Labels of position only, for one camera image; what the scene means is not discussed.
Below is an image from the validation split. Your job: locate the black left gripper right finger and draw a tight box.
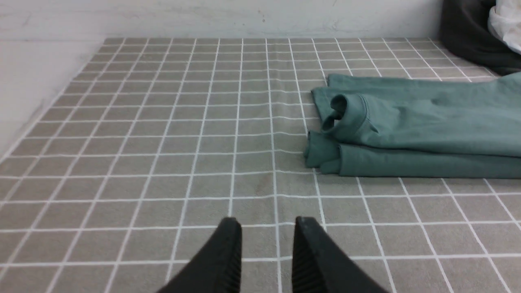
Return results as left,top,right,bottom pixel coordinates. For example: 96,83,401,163
291,216,387,293

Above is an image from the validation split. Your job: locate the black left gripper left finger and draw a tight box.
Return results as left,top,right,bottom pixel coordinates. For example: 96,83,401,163
158,217,242,293

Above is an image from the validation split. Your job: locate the green long sleeve shirt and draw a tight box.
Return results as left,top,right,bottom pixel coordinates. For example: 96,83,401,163
304,73,521,179

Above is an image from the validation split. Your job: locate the white shirt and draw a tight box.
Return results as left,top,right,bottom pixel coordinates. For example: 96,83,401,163
488,0,521,54

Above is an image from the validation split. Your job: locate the grey checkered tablecloth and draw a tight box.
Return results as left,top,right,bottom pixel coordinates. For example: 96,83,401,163
1,38,520,293

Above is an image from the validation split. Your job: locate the black garment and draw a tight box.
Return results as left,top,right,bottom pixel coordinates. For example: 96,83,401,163
439,0,521,76

